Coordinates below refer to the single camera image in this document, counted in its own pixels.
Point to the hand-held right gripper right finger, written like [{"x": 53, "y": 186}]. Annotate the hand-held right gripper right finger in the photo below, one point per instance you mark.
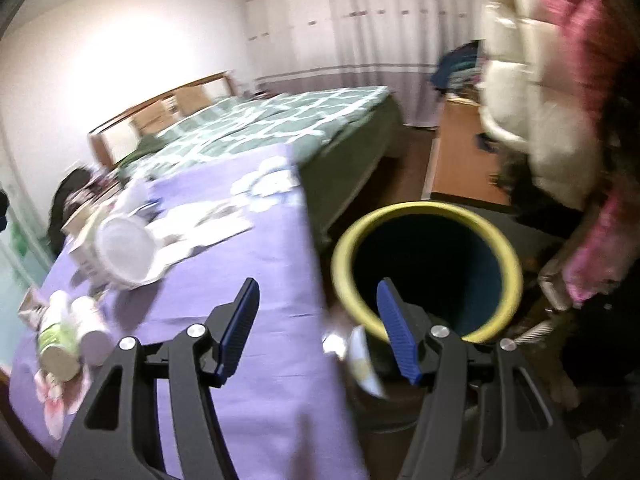
[{"x": 397, "y": 332}]

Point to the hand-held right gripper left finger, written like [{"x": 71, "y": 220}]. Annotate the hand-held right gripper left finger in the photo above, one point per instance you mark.
[{"x": 239, "y": 332}]

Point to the white wrapper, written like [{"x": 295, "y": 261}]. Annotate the white wrapper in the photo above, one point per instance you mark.
[{"x": 362, "y": 360}]

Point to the blue bin with yellow rim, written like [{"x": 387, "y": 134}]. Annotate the blue bin with yellow rim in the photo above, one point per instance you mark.
[{"x": 430, "y": 260}]

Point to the purple floral tablecloth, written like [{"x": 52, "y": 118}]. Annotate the purple floral tablecloth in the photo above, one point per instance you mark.
[{"x": 240, "y": 270}]

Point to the white paper sheets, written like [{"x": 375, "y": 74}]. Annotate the white paper sheets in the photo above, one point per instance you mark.
[{"x": 200, "y": 225}]

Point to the white plastic bowl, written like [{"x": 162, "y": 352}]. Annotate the white plastic bowl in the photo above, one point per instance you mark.
[{"x": 125, "y": 250}]

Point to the plain white bottle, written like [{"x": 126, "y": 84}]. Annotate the plain white bottle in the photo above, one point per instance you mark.
[{"x": 92, "y": 330}]

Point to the white cardboard box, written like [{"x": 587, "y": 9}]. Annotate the white cardboard box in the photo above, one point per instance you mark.
[{"x": 82, "y": 257}]

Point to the crumpled white tissue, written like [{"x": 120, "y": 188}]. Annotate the crumpled white tissue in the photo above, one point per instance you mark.
[{"x": 132, "y": 195}]

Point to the white bottle with green label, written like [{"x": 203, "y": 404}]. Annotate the white bottle with green label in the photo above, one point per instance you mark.
[{"x": 57, "y": 340}]

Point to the wooden desk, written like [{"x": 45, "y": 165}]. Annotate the wooden desk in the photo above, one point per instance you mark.
[{"x": 460, "y": 150}]

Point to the dark green cloth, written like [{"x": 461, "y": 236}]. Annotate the dark green cloth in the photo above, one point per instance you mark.
[{"x": 150, "y": 147}]

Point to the small brown and white box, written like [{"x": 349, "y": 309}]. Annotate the small brown and white box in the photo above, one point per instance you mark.
[{"x": 32, "y": 310}]

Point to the dark clothes pile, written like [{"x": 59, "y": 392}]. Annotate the dark clothes pile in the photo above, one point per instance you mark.
[{"x": 70, "y": 195}]

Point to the bed with green duvet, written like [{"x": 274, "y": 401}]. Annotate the bed with green duvet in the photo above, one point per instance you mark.
[{"x": 280, "y": 115}]

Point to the wooden bed headboard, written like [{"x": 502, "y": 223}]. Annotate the wooden bed headboard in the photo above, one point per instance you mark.
[{"x": 115, "y": 135}]

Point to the white puffer jacket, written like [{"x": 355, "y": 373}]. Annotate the white puffer jacket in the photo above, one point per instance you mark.
[{"x": 550, "y": 125}]

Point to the clothes pile on desk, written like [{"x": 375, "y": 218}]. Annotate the clothes pile on desk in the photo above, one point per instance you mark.
[{"x": 457, "y": 67}]

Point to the pink and white curtain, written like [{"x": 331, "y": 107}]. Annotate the pink and white curtain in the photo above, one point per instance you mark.
[{"x": 350, "y": 35}]

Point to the pink quilted coat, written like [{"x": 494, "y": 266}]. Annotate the pink quilted coat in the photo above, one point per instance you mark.
[{"x": 595, "y": 60}]

